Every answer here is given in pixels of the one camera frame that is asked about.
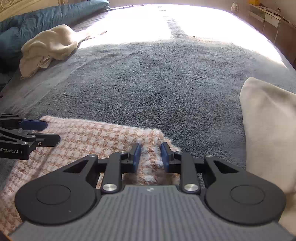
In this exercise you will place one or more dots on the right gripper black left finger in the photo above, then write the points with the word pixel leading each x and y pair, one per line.
pixel 71 192

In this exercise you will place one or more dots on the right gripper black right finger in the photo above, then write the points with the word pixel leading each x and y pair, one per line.
pixel 230 192

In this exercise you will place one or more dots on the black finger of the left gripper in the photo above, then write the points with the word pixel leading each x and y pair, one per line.
pixel 33 125
pixel 44 139

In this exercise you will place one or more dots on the pink houndstooth fuzzy sweater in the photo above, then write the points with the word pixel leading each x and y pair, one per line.
pixel 78 139

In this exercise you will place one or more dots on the cream fleece garment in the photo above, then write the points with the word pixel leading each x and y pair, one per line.
pixel 57 43

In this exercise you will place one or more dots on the folded cream garment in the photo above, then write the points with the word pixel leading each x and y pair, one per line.
pixel 269 124

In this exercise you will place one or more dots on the teal quilted duvet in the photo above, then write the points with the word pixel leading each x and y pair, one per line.
pixel 17 30

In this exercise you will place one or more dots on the cream carved wooden headboard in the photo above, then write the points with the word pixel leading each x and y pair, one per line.
pixel 12 7

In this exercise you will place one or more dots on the grey fleece bed blanket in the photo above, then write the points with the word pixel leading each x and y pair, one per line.
pixel 176 68

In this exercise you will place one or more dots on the white desk with drawers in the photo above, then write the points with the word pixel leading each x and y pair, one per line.
pixel 277 28

